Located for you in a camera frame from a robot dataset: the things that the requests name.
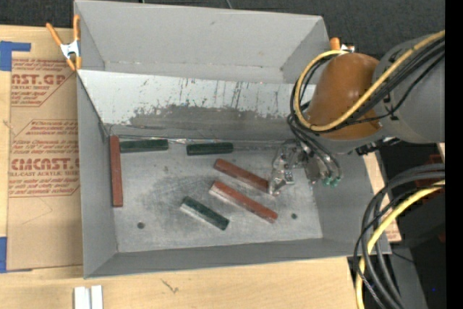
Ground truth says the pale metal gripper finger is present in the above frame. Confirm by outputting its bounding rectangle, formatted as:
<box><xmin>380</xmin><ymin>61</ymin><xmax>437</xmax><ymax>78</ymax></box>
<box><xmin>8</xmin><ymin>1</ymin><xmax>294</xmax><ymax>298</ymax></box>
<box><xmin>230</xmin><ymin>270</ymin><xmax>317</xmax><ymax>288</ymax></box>
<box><xmin>271</xmin><ymin>172</ymin><xmax>297</xmax><ymax>197</ymax></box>
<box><xmin>268</xmin><ymin>169</ymin><xmax>284</xmax><ymax>193</ymax></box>

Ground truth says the red-brown flat block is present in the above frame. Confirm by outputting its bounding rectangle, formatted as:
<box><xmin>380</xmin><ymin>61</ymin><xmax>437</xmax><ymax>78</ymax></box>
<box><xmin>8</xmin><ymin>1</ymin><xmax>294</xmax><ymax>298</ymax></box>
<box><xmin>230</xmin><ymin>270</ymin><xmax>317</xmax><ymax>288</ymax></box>
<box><xmin>109</xmin><ymin>135</ymin><xmax>124</xmax><ymax>208</ymax></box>
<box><xmin>213</xmin><ymin>158</ymin><xmax>271</xmax><ymax>194</ymax></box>
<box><xmin>208</xmin><ymin>179</ymin><xmax>279</xmax><ymax>224</ymax></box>

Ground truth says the dark green flat block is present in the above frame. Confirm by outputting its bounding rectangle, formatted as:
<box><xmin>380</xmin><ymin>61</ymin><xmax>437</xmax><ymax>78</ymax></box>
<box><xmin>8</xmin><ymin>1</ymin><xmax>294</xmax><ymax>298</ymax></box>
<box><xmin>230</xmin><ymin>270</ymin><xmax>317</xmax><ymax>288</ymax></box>
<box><xmin>179</xmin><ymin>195</ymin><xmax>231</xmax><ymax>232</ymax></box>
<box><xmin>186</xmin><ymin>142</ymin><xmax>234</xmax><ymax>157</ymax></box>
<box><xmin>119</xmin><ymin>138</ymin><xmax>170</xmax><ymax>154</ymax></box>

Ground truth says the grey metal bin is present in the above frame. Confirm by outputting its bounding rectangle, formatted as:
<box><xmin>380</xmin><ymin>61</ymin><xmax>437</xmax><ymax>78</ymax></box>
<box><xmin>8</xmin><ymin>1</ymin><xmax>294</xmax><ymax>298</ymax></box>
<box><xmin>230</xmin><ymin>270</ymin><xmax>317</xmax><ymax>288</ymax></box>
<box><xmin>73</xmin><ymin>0</ymin><xmax>392</xmax><ymax>279</ymax></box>

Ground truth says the brown cardboard board, red print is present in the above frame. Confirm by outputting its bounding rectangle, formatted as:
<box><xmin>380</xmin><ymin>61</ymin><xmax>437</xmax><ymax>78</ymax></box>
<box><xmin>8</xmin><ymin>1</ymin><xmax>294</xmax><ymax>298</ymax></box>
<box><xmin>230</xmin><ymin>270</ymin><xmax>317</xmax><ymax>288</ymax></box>
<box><xmin>0</xmin><ymin>24</ymin><xmax>85</xmax><ymax>273</ymax></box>

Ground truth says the black cylinder on white bracket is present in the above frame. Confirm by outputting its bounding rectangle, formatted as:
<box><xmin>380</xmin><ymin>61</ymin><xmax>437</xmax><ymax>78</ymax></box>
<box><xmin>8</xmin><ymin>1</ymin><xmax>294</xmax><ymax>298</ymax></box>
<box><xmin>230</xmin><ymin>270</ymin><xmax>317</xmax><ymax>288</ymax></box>
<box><xmin>354</xmin><ymin>141</ymin><xmax>380</xmax><ymax>156</ymax></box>

